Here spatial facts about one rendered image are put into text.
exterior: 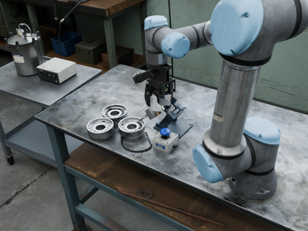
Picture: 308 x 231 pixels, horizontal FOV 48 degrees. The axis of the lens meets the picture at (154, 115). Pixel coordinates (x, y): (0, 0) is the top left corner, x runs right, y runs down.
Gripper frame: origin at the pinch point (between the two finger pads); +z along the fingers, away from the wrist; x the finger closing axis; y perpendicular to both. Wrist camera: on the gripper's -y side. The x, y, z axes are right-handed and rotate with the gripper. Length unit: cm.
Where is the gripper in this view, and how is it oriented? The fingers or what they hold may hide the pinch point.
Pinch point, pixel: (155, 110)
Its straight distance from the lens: 131.9
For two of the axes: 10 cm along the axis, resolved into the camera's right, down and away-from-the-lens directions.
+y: 7.7, 3.0, -5.7
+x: 6.4, -4.1, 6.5
